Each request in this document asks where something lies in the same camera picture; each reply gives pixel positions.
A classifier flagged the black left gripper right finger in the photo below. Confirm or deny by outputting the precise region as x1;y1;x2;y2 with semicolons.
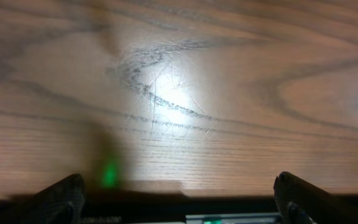
273;172;358;224

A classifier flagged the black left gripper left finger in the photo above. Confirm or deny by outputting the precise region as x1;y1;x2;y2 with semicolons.
0;174;85;224

